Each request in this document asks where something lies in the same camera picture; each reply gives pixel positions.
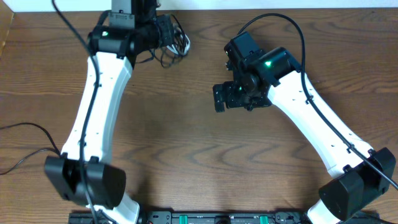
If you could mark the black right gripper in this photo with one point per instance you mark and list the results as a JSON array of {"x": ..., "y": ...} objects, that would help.
[{"x": 231, "y": 101}]

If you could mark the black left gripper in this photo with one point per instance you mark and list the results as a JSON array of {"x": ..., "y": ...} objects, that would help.
[{"x": 168, "y": 28}]

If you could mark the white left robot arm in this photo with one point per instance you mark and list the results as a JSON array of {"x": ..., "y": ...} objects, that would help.
[{"x": 83, "y": 172}]

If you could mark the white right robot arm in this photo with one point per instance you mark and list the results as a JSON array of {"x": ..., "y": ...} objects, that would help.
[{"x": 261, "y": 79}]

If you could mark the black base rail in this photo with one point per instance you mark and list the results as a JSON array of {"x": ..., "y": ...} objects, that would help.
[{"x": 167, "y": 217}]

